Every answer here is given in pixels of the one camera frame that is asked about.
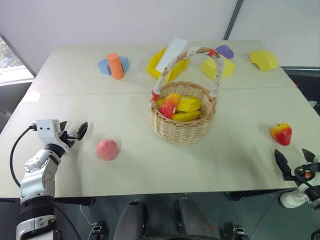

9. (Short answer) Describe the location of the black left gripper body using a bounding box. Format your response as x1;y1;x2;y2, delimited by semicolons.
58;129;79;151

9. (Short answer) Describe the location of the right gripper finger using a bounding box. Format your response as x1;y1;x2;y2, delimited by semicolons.
274;149;293;182
301;148;316;165

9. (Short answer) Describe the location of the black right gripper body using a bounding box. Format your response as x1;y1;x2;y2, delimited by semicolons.
289;163;320;186

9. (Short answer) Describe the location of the red yellow toy mango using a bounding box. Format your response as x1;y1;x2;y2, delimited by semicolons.
270;122;293;147
158;93;181;119

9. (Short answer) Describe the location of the pink toy peach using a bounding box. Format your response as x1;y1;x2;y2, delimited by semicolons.
95;139;119;161

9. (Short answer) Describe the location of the blue foam block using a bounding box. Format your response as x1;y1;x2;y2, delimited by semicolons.
97;56;132;76

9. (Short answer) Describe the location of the orange foam cylinder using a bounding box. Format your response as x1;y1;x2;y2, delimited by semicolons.
106;52;125;81

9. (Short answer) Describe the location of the large yellow foam arch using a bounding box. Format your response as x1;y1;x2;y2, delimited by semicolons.
145;46;190;84

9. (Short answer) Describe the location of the dark rounded shape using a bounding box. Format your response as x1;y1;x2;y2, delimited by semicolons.
113;201;148;240
177;198;219;240

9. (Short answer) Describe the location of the small yellow foam arch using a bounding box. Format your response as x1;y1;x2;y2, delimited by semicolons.
249;49;279;73

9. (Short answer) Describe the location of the yellow toy banana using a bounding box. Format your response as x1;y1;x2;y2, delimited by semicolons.
157;95;202;113
170;110;202;123

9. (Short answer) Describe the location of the yellow foam triangle block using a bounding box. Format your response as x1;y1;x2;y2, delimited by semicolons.
201;57;237;82

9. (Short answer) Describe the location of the white flat board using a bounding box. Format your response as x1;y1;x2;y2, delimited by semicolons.
155;37;189;72

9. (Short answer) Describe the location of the purple foam block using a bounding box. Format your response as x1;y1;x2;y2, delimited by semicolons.
215;44;235;60

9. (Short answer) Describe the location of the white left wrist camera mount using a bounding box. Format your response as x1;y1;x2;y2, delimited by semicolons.
35;119;70;153

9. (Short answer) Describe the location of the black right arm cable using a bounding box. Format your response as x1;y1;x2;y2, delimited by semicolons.
294;166;320;198

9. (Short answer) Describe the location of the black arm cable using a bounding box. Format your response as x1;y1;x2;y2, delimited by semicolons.
9;124;38;189
294;166;320;198

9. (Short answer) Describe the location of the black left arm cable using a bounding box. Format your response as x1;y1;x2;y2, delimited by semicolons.
9;124;38;189

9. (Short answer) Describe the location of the window with grey frame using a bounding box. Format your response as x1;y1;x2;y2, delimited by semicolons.
0;33;37;87

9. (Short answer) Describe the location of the wicker basket with handle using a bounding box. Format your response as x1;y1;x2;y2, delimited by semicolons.
149;46;223;145

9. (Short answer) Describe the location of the dark grey wall post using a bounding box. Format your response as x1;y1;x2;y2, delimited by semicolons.
223;0;245;41

